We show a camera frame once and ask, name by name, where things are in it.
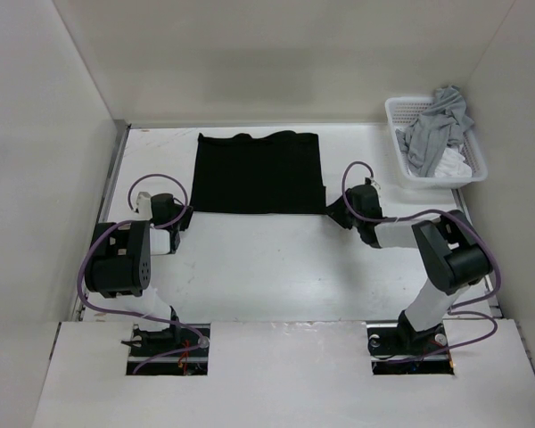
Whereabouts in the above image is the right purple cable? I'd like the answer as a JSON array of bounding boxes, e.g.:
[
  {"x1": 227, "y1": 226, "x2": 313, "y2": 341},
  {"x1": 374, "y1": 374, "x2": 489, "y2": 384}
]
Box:
[{"x1": 341, "y1": 160, "x2": 504, "y2": 365}]

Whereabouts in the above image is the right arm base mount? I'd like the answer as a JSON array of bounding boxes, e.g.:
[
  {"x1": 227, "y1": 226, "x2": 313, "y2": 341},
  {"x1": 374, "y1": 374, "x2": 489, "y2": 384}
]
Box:
[{"x1": 366, "y1": 312, "x2": 454, "y2": 375}]

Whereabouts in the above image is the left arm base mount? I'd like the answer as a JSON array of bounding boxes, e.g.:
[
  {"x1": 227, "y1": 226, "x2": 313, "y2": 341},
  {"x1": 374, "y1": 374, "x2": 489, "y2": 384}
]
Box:
[{"x1": 121, "y1": 325, "x2": 210, "y2": 377}]

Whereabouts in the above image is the black tank top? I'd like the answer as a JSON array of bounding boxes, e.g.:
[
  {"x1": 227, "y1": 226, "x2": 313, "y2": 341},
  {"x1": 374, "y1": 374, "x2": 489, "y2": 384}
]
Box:
[{"x1": 190, "y1": 130, "x2": 326, "y2": 215}]

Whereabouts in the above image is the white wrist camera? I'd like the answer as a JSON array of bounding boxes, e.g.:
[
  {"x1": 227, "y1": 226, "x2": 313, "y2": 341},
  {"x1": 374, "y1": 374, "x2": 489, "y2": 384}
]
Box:
[
  {"x1": 134, "y1": 192, "x2": 152, "y2": 220},
  {"x1": 364, "y1": 177, "x2": 381, "y2": 194}
]

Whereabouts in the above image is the grey tank top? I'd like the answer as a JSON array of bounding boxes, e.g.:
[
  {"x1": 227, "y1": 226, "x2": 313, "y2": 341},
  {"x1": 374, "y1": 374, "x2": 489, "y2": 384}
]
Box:
[{"x1": 396, "y1": 86, "x2": 474, "y2": 177}]

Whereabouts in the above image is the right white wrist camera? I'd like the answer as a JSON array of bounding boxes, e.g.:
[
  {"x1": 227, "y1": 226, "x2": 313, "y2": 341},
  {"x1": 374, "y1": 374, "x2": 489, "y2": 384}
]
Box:
[{"x1": 364, "y1": 177, "x2": 381, "y2": 194}]

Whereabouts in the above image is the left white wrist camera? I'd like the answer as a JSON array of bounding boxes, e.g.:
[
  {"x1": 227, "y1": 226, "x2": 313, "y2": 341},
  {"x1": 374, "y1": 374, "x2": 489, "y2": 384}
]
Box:
[{"x1": 134, "y1": 192, "x2": 152, "y2": 220}]

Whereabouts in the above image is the white plastic basket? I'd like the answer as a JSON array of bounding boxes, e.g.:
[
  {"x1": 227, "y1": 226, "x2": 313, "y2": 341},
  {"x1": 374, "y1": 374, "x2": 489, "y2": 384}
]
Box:
[{"x1": 384, "y1": 95, "x2": 488, "y2": 189}]

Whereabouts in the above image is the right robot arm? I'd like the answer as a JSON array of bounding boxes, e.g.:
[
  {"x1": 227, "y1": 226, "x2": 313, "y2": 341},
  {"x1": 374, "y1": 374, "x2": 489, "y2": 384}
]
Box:
[{"x1": 325, "y1": 183, "x2": 493, "y2": 358}]

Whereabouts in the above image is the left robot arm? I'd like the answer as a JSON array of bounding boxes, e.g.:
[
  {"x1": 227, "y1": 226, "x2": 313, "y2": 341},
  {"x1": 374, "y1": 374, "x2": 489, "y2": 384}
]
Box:
[{"x1": 84, "y1": 192, "x2": 193, "y2": 356}]

